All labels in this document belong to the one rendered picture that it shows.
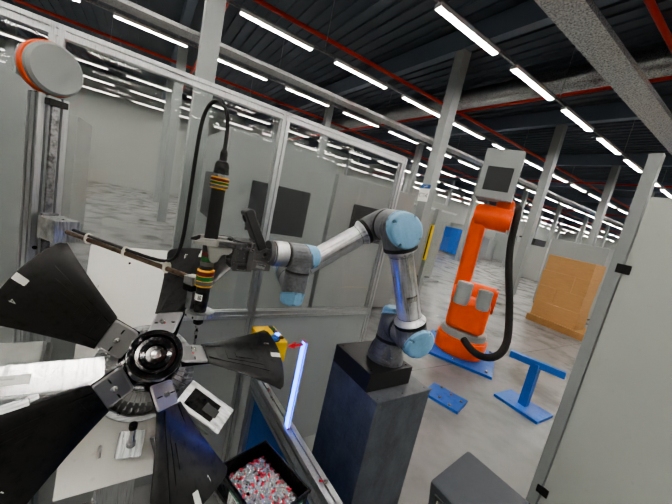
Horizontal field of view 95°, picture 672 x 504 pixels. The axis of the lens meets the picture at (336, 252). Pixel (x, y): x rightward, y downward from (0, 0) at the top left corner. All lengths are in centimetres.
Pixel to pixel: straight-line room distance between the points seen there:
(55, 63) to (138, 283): 72
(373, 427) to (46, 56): 160
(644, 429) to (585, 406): 21
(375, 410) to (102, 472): 81
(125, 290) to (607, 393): 213
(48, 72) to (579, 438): 266
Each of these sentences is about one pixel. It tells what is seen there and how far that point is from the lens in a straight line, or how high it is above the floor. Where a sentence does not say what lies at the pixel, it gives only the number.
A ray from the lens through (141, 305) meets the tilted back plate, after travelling 121.
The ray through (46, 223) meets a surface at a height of 141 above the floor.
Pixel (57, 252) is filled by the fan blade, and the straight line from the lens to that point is 97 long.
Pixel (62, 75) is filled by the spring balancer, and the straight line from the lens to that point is 141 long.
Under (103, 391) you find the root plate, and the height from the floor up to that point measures 114.
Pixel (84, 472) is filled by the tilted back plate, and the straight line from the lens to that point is 115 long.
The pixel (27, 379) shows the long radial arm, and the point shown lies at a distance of 105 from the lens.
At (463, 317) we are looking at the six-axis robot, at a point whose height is 57.
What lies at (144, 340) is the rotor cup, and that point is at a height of 125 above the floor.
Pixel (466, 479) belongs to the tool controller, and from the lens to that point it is 71.
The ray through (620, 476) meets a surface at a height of 72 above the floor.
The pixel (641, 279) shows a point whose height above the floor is 162.
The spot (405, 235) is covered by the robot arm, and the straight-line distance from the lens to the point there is 99.
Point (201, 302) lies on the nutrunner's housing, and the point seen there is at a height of 134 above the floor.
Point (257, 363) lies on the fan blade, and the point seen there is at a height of 116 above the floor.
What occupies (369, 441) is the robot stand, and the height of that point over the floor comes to 84.
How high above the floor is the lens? 166
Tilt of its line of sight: 9 degrees down
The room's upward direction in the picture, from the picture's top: 12 degrees clockwise
